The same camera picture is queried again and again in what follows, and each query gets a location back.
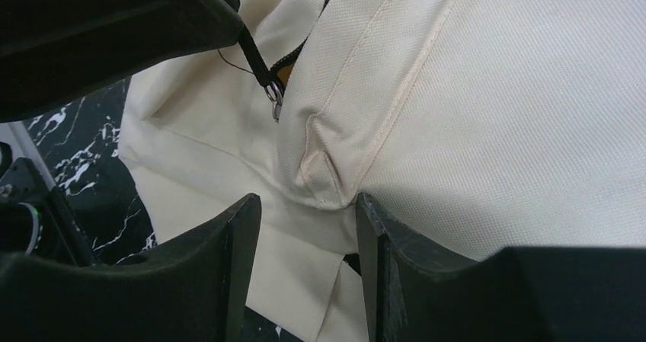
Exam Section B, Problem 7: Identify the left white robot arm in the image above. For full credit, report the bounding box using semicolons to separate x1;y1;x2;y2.
1;0;241;266

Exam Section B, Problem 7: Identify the beige canvas backpack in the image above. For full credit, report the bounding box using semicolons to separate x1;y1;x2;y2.
118;0;645;341

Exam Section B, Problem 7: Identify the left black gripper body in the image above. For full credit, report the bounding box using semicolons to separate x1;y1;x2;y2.
1;0;244;122

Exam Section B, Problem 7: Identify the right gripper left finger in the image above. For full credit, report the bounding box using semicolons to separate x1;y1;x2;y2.
1;193;261;341

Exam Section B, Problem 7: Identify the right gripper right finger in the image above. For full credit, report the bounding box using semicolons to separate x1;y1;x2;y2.
356;194;645;341

